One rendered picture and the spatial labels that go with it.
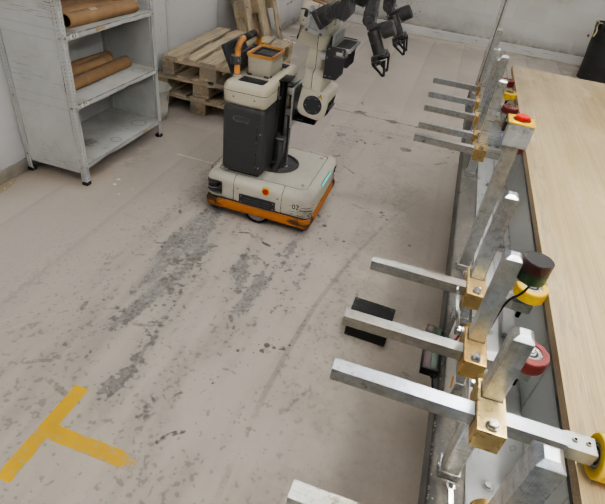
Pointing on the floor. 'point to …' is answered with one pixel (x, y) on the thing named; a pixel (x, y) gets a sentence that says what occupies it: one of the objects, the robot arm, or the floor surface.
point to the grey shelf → (38, 73)
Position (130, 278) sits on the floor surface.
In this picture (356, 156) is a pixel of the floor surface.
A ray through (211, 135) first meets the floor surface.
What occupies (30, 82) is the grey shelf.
